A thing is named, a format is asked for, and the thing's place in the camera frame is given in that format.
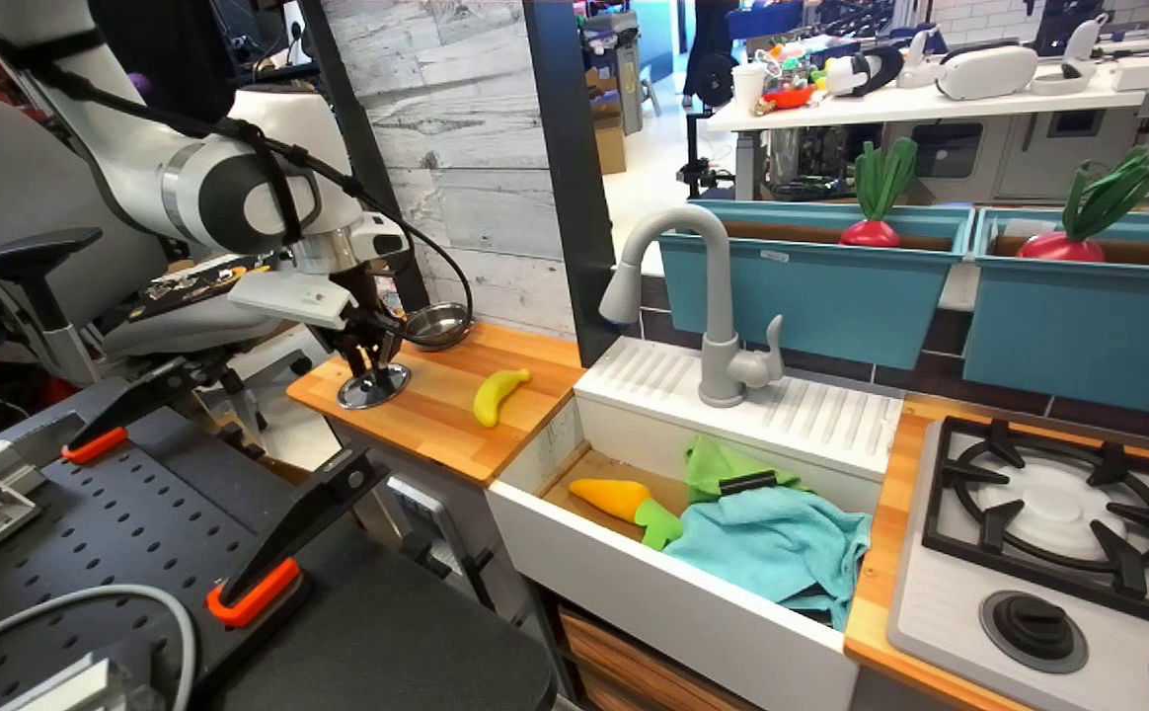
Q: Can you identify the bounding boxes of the white toy sink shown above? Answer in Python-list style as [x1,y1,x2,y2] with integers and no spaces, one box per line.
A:
[485,331,906,711]

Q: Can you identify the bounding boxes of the orange toy carrot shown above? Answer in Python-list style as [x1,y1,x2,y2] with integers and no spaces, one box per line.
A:
[564,474,687,555]

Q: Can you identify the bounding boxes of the wooden counter around stove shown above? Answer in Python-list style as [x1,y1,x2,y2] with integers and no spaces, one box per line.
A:
[841,391,1149,711]

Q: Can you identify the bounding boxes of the teal planter box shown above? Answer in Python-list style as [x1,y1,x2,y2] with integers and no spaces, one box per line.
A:
[654,192,978,376]
[960,204,1149,427]

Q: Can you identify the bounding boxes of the grey kitchen faucet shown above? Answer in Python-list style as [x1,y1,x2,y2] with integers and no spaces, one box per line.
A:
[597,203,789,412]

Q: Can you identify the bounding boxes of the black clamp orange handle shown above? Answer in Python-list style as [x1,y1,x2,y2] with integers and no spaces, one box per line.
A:
[205,447,389,632]
[55,356,209,470]

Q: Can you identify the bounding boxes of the teal cloth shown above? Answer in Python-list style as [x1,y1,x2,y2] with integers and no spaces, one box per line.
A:
[664,487,872,632]

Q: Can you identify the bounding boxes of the grey toy stove top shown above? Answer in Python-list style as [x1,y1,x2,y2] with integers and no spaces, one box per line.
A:
[884,412,1149,711]

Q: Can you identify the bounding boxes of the white background table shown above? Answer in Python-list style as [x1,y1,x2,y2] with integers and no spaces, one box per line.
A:
[704,77,1149,203]

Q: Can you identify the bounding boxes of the black vertical post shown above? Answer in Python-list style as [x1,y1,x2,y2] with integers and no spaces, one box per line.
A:
[519,0,622,373]

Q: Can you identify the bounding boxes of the wooden counter board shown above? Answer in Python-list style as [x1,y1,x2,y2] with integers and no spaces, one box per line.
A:
[283,311,587,491]

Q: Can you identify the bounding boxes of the black diagonal frame bar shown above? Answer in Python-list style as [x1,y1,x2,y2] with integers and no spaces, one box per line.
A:
[296,0,435,319]

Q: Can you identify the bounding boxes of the grey office chair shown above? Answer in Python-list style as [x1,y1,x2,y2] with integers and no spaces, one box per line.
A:
[0,100,318,387]

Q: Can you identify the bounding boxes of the colourful toy pile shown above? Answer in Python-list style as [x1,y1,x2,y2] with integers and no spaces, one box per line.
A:
[750,45,825,115]

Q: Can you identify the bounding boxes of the black stove knob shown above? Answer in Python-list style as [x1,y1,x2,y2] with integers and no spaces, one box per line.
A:
[978,586,1091,680]

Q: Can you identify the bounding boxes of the tools on chair seat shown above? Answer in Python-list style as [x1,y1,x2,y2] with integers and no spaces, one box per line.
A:
[131,254,258,325]

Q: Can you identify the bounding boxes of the white rounded device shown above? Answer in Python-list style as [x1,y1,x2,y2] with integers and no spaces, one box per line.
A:
[931,45,1041,106]

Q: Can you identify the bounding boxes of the grey cable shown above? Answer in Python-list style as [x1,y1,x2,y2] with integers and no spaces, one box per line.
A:
[0,582,201,711]

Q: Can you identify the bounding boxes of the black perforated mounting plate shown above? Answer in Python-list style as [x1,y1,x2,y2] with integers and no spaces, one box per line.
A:
[0,391,564,711]

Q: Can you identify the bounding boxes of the white bracket block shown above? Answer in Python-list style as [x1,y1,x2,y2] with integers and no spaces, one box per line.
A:
[0,651,114,711]

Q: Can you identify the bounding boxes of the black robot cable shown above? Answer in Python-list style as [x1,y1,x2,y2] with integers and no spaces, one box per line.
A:
[15,25,483,349]

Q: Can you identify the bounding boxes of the green cloth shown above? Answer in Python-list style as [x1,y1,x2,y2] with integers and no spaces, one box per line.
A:
[680,435,804,505]

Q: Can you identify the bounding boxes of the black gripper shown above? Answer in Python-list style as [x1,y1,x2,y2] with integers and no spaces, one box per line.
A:
[331,262,405,395]

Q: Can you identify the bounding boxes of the red toy radish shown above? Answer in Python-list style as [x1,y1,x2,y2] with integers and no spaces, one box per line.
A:
[837,136,921,254]
[1016,145,1149,266]

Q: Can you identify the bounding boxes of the black stove grate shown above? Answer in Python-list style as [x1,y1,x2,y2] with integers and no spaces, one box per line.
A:
[921,415,1149,639]

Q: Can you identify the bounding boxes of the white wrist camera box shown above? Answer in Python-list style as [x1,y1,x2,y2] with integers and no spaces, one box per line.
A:
[227,269,356,331]

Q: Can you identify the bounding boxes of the yellow toy banana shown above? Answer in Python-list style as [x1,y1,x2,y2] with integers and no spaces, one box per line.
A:
[469,364,535,431]

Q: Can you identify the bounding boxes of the small silver pot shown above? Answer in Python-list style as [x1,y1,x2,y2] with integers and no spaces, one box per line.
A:
[401,302,483,356]

